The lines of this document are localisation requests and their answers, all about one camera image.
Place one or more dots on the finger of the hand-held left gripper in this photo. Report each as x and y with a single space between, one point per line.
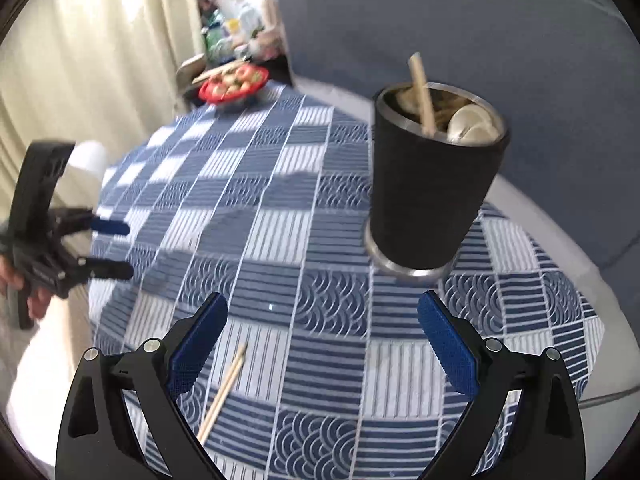
110 227
107 271

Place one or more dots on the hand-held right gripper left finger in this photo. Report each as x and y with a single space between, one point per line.
195 350

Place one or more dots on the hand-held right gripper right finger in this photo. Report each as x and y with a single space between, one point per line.
447 345

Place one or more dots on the black cylindrical utensil holder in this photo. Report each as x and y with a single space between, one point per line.
425 200

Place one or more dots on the plain white ceramic spoon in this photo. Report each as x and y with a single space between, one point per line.
467 122

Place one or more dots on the person's left hand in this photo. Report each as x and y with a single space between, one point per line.
40 305

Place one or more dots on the blue patterned tablecloth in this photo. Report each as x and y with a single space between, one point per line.
300 240

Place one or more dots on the cream curtain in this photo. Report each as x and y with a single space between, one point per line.
100 60

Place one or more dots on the red fruit bowl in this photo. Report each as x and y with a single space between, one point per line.
225 96

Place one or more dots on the pile of red apples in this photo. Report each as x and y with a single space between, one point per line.
235 79

